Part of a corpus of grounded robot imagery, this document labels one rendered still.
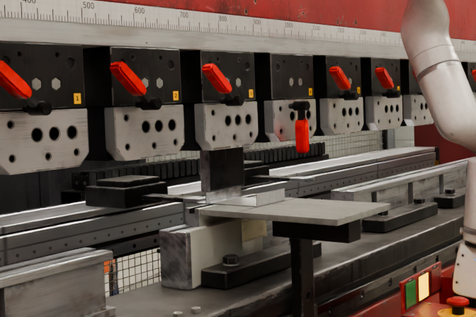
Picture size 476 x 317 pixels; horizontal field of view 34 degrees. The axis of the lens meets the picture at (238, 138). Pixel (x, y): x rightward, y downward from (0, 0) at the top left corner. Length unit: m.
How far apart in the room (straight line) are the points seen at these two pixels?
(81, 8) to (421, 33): 0.74
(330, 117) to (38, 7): 0.75
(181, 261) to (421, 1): 0.67
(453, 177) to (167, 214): 0.94
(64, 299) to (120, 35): 0.38
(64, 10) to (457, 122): 0.79
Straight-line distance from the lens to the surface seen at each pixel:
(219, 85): 1.24
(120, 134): 1.11
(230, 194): 1.38
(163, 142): 1.18
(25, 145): 1.00
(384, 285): 1.60
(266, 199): 1.31
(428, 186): 2.08
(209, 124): 1.26
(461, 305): 1.45
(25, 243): 1.37
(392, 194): 1.89
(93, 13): 1.10
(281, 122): 1.43
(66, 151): 1.05
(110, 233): 1.50
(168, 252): 1.28
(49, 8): 1.05
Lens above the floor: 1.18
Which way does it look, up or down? 3 degrees down
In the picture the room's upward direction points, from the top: 2 degrees counter-clockwise
